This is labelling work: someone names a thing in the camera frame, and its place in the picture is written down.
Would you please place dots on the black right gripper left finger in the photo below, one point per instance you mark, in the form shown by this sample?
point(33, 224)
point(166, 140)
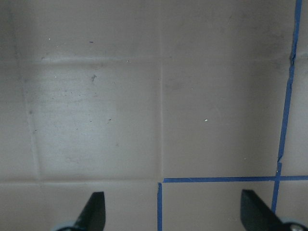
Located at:
point(93, 215)

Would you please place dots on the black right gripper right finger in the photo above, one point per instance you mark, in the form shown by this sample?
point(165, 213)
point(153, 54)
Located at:
point(255, 215)

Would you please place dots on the brown cardboard table cover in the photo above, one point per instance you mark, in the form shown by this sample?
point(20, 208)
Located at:
point(130, 97)

